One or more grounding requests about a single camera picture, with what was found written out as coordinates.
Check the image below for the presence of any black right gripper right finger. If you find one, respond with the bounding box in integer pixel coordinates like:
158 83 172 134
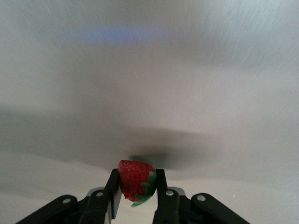
153 168 252 224

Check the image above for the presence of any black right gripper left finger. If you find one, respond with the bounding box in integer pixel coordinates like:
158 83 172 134
15 168 122 224

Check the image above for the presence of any red strawberry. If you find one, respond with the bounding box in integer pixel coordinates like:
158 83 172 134
118 159 157 209

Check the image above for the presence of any large table cover sheet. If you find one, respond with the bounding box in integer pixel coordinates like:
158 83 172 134
0 0 299 224

